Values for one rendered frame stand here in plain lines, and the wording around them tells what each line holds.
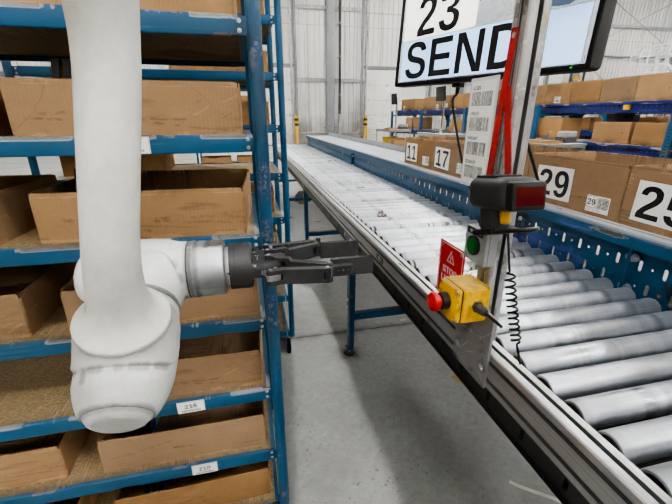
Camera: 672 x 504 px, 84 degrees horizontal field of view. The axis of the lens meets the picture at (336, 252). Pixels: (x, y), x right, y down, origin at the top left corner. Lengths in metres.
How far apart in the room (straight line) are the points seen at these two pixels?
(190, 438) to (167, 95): 0.81
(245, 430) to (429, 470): 0.73
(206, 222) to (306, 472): 1.01
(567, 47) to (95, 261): 0.78
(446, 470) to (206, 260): 1.23
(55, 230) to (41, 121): 0.20
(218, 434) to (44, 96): 0.84
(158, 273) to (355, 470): 1.14
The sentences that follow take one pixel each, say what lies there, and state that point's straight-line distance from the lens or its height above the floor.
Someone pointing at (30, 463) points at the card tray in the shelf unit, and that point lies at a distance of 1.25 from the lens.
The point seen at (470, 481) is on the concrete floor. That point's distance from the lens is 1.58.
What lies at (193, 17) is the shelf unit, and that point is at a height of 1.34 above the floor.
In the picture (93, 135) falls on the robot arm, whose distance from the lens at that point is 0.43.
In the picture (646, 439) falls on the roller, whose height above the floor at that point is 0.75.
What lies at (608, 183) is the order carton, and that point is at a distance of 1.37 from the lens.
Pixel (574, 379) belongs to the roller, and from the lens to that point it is 0.80.
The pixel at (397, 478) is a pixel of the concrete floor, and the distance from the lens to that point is 1.53.
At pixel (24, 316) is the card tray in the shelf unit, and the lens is 1.02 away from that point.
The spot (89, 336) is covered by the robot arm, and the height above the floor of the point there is 0.96.
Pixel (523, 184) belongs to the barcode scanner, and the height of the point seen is 1.08.
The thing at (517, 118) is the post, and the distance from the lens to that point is 0.72.
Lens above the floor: 1.18
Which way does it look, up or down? 20 degrees down
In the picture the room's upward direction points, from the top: straight up
